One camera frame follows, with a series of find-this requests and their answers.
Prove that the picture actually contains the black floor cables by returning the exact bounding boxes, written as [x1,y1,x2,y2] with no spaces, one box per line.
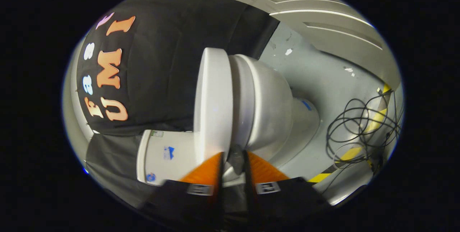
[325,88,401,175]

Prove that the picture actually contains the white toilet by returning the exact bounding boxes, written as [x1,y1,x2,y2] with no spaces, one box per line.
[137,54,320,186]

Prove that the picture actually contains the white toilet lid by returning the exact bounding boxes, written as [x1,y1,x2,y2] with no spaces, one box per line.
[193,47,234,164]

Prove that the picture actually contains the black backdrop cloth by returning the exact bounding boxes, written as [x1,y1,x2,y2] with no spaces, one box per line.
[74,0,281,209]

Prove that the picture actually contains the yellow black floor tape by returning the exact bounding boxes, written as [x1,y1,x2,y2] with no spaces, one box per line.
[307,83,392,184]

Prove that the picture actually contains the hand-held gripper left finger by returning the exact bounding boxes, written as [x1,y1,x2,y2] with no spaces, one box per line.
[138,152,225,227]

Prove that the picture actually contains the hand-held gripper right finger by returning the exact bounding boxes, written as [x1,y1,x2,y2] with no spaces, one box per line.
[244,150,333,227]

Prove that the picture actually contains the white drawer cabinet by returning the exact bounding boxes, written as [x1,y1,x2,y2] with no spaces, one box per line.
[185,0,401,91]

